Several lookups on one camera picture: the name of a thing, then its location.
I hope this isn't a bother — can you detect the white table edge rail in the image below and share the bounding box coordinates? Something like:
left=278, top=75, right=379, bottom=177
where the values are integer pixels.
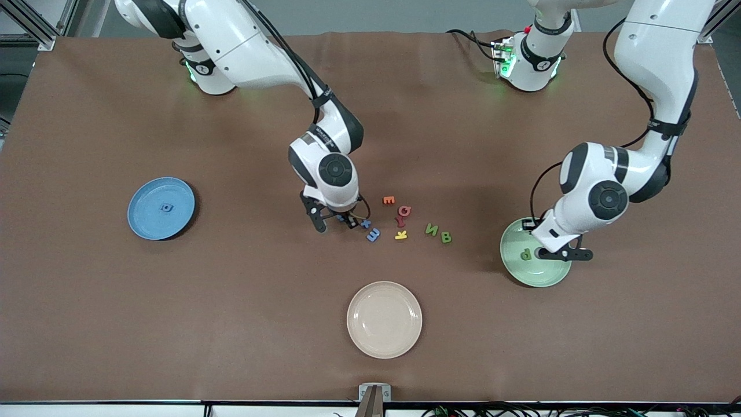
left=0, top=403, right=741, bottom=417

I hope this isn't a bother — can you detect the blue plate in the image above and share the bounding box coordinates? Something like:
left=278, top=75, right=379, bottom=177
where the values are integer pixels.
left=127, top=177, right=196, bottom=241

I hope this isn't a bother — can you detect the black base cable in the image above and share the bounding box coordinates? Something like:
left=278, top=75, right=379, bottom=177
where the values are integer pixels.
left=446, top=29, right=500, bottom=62

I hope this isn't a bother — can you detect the aluminium frame profile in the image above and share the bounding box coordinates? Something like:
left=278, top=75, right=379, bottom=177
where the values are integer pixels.
left=0, top=0, right=79, bottom=50
left=698, top=0, right=741, bottom=45

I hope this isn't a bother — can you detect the grey metal bracket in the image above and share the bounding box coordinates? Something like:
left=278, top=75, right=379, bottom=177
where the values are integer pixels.
left=358, top=383, right=392, bottom=417

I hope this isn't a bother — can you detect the cream plate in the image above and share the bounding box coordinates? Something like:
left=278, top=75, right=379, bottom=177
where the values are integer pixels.
left=346, top=281, right=423, bottom=360

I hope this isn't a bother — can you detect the metal connector box green light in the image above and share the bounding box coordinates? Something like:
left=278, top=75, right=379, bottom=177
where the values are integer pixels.
left=492, top=38, right=516, bottom=79

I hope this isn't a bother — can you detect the brown table cover mat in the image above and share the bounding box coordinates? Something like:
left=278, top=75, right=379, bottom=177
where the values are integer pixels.
left=0, top=30, right=741, bottom=404

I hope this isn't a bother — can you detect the green plate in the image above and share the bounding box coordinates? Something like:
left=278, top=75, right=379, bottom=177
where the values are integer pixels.
left=500, top=217, right=573, bottom=288

